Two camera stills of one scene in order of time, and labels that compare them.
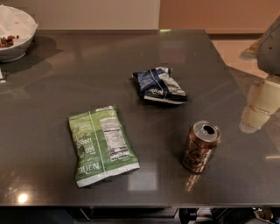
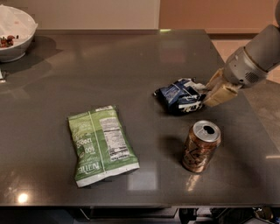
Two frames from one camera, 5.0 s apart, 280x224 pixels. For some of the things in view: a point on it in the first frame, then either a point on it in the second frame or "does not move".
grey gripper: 269,55 -> 240,68
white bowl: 17,31 does not move
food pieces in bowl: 6,42 does not move
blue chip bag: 158,85 -> 185,95
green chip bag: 102,147 does not move
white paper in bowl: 16,23 does not move
